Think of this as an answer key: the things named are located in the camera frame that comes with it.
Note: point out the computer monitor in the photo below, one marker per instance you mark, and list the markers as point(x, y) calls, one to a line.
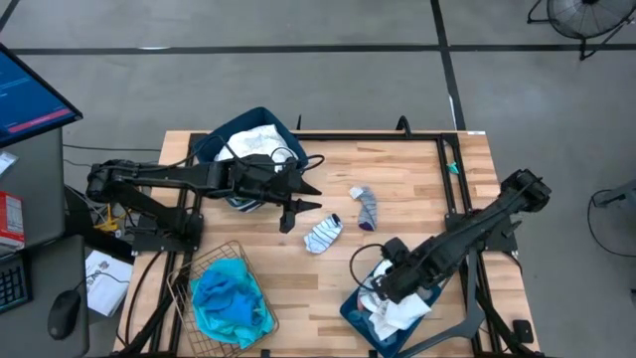
point(30, 99)

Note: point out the red and white box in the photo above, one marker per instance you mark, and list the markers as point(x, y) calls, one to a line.
point(11, 221)

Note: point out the grey stand base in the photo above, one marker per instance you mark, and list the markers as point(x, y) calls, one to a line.
point(621, 194)

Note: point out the small teal tag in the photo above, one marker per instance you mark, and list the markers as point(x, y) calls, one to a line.
point(453, 168)

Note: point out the grey camera mount arm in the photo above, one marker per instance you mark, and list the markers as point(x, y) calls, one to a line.
point(472, 308)

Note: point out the black keyboard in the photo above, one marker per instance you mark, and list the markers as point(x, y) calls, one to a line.
point(12, 286)

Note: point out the white sock grey stripes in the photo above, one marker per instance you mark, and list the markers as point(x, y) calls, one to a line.
point(402, 315)

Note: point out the small white card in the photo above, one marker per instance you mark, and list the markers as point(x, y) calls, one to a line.
point(7, 161)

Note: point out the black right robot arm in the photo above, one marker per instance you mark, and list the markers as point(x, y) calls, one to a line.
point(477, 229)

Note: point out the printed white paper sheet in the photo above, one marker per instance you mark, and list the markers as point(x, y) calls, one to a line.
point(107, 283)

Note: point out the black power box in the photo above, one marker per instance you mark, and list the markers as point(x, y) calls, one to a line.
point(523, 331)

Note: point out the grey purple striped sock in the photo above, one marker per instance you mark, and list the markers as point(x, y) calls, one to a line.
point(368, 211)

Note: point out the black floor fan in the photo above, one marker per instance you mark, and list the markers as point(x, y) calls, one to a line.
point(586, 17)

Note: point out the teal plastic bin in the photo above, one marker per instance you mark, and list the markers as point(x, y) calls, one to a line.
point(348, 310)

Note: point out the white sock thin dark stripes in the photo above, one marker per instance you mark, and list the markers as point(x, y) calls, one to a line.
point(323, 234)

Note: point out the black aluminium table frame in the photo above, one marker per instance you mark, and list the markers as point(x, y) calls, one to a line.
point(397, 135)

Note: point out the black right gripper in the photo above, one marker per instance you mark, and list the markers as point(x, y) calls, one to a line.
point(402, 278)

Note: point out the turquoise cloth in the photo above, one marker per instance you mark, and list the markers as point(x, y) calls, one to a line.
point(253, 333)

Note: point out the black computer mouse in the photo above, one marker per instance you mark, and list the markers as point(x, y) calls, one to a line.
point(63, 313)

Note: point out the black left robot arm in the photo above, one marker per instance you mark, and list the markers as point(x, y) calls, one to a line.
point(164, 175)

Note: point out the grey desk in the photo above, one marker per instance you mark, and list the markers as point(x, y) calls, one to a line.
point(40, 174)

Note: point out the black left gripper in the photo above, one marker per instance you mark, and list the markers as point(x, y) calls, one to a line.
point(258, 181)

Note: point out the navy white striped fabric bin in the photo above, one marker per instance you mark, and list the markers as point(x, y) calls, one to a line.
point(258, 117)

